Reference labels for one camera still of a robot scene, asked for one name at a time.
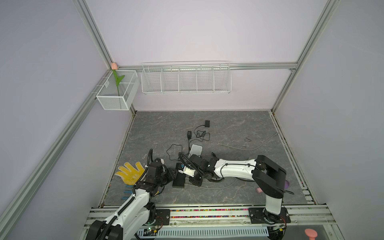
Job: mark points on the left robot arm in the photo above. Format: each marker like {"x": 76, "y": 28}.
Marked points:
{"x": 138, "y": 209}

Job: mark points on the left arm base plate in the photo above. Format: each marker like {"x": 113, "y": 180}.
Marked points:
{"x": 159, "y": 217}

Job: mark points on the yellow work glove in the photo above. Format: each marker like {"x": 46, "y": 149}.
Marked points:
{"x": 130, "y": 174}

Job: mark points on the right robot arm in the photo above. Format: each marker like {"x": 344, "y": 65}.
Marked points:
{"x": 267, "y": 174}

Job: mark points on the black network switch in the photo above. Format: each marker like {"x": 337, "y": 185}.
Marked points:
{"x": 179, "y": 181}

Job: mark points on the artificial tulip flower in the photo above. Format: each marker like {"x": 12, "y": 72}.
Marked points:
{"x": 118, "y": 78}

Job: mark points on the blue yellow toy rake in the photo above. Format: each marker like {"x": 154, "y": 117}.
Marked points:
{"x": 127, "y": 193}

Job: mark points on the black power cord tangled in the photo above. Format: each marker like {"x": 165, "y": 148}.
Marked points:
{"x": 198, "y": 135}

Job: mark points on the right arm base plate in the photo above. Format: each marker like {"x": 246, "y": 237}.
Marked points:
{"x": 259, "y": 215}

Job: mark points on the pink purple toy shovel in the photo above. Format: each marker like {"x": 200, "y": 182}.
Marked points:
{"x": 287, "y": 184}

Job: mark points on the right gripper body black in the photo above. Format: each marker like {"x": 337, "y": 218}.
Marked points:
{"x": 197, "y": 179}

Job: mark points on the white mesh basket small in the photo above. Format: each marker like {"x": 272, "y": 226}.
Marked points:
{"x": 108, "y": 95}

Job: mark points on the white wire basket long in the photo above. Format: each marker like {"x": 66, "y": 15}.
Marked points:
{"x": 186, "y": 77}

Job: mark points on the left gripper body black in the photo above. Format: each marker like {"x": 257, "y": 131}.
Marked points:
{"x": 166, "y": 177}

